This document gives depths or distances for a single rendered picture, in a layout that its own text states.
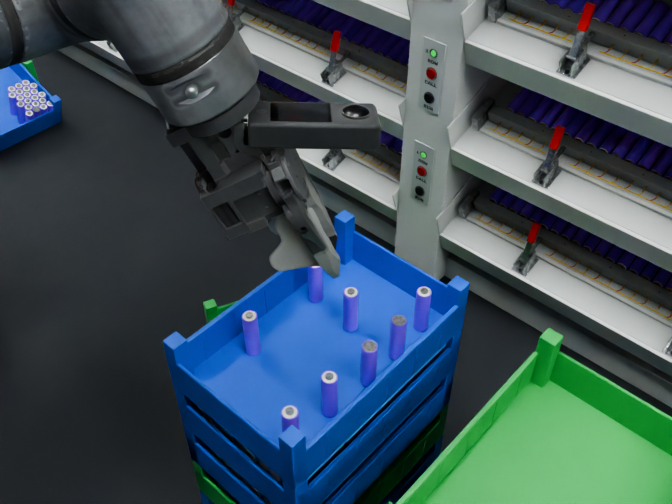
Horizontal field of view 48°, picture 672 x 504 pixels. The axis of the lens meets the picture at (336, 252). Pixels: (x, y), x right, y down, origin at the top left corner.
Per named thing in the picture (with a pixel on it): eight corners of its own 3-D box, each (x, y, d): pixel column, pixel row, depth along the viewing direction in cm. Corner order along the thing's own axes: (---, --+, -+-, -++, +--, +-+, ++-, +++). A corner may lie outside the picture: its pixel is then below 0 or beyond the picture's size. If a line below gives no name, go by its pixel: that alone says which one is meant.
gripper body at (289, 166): (234, 199, 75) (168, 102, 68) (312, 165, 73) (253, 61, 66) (232, 247, 69) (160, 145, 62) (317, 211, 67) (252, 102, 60)
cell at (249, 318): (253, 358, 90) (248, 323, 86) (242, 350, 91) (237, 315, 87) (264, 349, 91) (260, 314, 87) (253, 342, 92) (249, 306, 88)
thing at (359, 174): (400, 224, 143) (389, 181, 131) (191, 107, 172) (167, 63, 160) (463, 150, 148) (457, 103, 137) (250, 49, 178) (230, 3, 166)
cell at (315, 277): (316, 305, 96) (315, 269, 92) (305, 298, 97) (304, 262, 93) (325, 297, 97) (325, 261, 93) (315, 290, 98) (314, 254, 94)
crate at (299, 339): (295, 490, 78) (292, 448, 73) (172, 384, 88) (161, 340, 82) (463, 327, 94) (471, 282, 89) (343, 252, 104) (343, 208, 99)
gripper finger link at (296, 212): (310, 238, 73) (268, 164, 69) (326, 231, 73) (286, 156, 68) (309, 264, 69) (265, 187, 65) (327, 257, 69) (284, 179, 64)
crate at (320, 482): (298, 527, 84) (295, 490, 78) (181, 423, 94) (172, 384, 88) (456, 367, 100) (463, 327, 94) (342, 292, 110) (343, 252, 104)
